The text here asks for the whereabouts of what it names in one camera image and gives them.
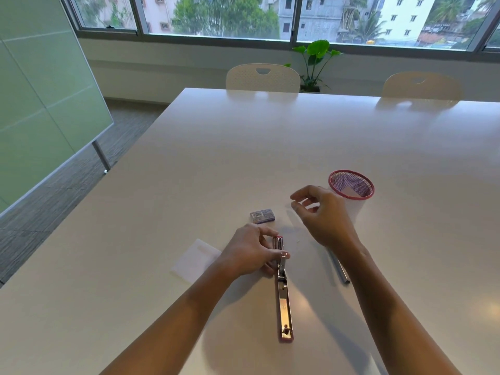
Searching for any person's left hand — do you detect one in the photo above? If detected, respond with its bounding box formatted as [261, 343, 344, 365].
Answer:
[217, 223, 291, 281]

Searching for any person's right hand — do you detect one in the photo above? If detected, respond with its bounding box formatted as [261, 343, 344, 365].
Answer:
[290, 185, 362, 254]

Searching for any pink metal stapler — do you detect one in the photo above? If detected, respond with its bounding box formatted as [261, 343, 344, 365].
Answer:
[271, 236, 295, 343]

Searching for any person's right forearm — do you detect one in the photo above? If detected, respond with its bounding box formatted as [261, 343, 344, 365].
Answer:
[343, 242, 462, 375]

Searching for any person's left forearm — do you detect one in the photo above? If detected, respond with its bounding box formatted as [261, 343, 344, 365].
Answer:
[99, 258, 236, 375]

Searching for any small purple staple box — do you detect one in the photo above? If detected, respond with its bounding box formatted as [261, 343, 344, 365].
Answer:
[249, 209, 276, 224]

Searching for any pink mesh pen holder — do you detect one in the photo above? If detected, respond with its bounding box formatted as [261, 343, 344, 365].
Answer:
[328, 170, 375, 223]

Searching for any silver metal pen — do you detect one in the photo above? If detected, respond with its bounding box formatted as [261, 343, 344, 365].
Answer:
[326, 248, 351, 286]

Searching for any white paper sheet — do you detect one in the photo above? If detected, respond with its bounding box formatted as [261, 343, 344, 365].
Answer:
[170, 239, 222, 285]

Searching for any white plastic chair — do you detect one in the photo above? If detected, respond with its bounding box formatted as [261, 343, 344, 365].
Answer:
[382, 72, 464, 101]
[226, 63, 301, 93]

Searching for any green potted plant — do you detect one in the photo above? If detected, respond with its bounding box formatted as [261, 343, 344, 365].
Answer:
[284, 40, 344, 93]

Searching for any green glass board on stand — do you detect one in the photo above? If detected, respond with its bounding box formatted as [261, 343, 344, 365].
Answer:
[0, 0, 115, 220]

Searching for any window with grey frame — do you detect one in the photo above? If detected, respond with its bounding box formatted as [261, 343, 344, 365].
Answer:
[62, 0, 500, 53]

